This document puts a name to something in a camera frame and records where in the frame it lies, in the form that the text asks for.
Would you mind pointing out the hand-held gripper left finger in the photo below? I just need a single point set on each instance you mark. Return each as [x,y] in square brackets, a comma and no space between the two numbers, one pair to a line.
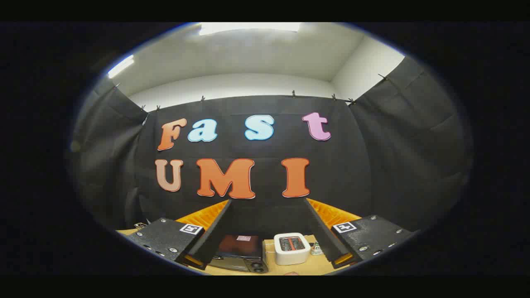
[215,231]

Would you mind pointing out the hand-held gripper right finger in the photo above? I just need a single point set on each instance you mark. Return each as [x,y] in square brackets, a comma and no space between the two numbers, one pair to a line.
[321,231]

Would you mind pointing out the black toaster oven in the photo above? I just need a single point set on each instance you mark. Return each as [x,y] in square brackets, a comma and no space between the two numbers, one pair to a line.
[240,252]

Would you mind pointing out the ceiling light panel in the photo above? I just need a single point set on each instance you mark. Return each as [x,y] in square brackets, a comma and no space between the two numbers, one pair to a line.
[121,66]

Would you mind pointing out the white pop-up toaster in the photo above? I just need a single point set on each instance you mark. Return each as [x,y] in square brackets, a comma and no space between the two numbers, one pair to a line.
[292,254]

